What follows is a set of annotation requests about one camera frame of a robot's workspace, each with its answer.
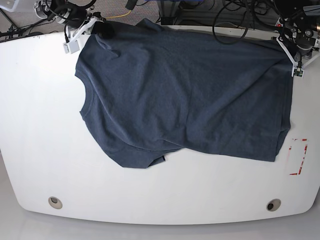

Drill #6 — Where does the red tape rectangle marking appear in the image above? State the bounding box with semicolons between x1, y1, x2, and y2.
286;138;308;176

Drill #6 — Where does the blue T-shirt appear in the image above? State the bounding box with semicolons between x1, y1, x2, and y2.
75;19;293;169

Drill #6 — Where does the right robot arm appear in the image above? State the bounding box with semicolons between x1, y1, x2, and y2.
33;0;115;43

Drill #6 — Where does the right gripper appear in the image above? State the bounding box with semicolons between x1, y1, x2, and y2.
79;11;115;39

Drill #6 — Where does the yellow cable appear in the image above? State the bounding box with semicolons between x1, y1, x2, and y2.
107;8;132;20

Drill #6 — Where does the table cable grommet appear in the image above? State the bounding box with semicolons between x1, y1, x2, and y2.
266;199;282;212
48;196;63;210

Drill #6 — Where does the left table cable grommet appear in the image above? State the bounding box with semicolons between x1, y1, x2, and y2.
48;196;63;210

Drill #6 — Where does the right table cable grommet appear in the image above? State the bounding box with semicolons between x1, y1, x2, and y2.
266;199;282;212

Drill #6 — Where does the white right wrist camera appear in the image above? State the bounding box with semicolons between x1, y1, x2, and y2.
63;40;80;54

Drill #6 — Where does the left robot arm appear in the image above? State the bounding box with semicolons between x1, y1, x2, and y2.
212;0;320;65

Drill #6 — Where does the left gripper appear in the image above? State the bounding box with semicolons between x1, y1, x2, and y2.
292;34;320;61

